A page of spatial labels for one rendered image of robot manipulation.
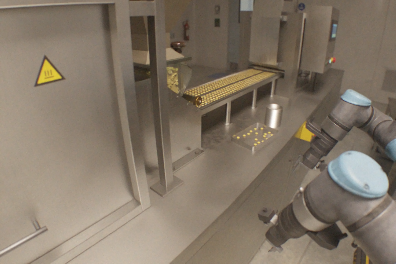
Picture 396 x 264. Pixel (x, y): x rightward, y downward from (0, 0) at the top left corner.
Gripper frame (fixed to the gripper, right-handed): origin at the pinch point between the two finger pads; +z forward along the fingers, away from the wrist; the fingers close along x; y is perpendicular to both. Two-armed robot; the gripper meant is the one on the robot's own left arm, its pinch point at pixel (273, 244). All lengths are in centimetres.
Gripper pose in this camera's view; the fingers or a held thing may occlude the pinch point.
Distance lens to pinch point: 69.3
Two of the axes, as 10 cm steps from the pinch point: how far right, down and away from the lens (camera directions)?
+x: -6.9, 3.9, -6.0
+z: -2.1, 6.9, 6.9
